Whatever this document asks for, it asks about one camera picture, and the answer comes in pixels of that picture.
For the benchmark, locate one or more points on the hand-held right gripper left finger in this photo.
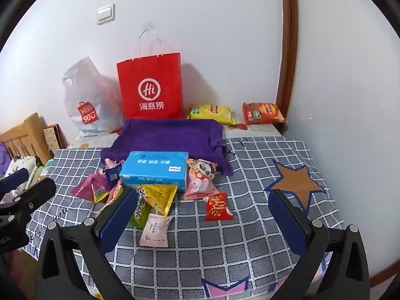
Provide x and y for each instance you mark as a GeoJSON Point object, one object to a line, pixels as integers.
{"type": "Point", "coordinates": [118, 218]}

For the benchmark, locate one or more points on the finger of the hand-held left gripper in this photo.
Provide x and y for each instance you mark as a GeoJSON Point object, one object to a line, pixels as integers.
{"type": "Point", "coordinates": [14, 177]}
{"type": "Point", "coordinates": [36, 193]}

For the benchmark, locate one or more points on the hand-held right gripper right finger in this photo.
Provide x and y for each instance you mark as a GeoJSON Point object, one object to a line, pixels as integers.
{"type": "Point", "coordinates": [290, 222]}

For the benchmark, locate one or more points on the green snack packet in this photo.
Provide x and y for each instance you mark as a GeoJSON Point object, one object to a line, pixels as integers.
{"type": "Point", "coordinates": [140, 214]}

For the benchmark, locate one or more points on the orange and white snack packet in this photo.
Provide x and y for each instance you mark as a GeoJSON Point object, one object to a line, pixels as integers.
{"type": "Point", "coordinates": [115, 194]}

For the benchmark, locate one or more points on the pale pink white snack packet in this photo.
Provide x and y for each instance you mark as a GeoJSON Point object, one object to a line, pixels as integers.
{"type": "Point", "coordinates": [154, 229]}

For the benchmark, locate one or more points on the magenta triangular snack packet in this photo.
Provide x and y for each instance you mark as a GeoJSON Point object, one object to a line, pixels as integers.
{"type": "Point", "coordinates": [89, 189]}

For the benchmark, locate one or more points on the small blue snack packet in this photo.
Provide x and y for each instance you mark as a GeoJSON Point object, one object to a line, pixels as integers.
{"type": "Point", "coordinates": [112, 175]}

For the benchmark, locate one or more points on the yellow triangular snack packet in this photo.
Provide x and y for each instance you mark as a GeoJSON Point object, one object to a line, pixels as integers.
{"type": "Point", "coordinates": [159, 198]}

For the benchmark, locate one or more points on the pink jagged-edge snack packet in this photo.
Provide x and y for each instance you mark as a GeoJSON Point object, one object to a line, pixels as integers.
{"type": "Point", "coordinates": [110, 163]}

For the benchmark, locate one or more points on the blue tissue pack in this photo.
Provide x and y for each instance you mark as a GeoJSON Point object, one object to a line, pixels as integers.
{"type": "Point", "coordinates": [153, 170]}

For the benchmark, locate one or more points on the small red snack packet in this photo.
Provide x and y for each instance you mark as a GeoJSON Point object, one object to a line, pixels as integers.
{"type": "Point", "coordinates": [218, 207]}

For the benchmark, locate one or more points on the pink panda snack packet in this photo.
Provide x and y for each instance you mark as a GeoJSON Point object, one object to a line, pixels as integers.
{"type": "Point", "coordinates": [200, 178]}

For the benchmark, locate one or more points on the floral bedding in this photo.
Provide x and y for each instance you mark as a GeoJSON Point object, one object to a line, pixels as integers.
{"type": "Point", "coordinates": [25, 165]}

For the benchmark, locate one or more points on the purple cloth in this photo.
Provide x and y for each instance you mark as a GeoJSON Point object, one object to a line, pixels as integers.
{"type": "Point", "coordinates": [3, 161]}

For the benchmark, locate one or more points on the patterned flat box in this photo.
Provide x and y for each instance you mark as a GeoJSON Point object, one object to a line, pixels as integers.
{"type": "Point", "coordinates": [51, 136]}

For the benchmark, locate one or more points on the grey checked blanket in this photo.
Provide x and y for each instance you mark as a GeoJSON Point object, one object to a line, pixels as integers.
{"type": "Point", "coordinates": [218, 250]}

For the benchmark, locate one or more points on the purple towel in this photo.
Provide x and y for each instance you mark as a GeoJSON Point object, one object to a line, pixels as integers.
{"type": "Point", "coordinates": [168, 134]}

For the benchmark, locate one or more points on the white plastic shopping bag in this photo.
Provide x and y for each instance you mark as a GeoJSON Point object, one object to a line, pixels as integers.
{"type": "Point", "coordinates": [84, 100]}

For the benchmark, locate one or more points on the orange chips bag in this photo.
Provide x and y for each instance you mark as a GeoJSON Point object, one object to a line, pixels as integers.
{"type": "Point", "coordinates": [262, 112]}

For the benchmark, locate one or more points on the yellow chips bag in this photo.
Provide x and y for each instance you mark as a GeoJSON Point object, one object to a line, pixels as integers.
{"type": "Point", "coordinates": [212, 112]}

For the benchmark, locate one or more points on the red paper bag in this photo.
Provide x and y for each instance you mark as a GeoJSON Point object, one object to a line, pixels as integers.
{"type": "Point", "coordinates": [150, 81]}

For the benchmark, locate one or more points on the brown wooden door frame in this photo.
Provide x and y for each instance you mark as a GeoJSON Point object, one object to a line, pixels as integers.
{"type": "Point", "coordinates": [289, 37]}

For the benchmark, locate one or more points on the white light switch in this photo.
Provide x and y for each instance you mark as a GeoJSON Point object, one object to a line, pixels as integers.
{"type": "Point", "coordinates": [105, 14]}

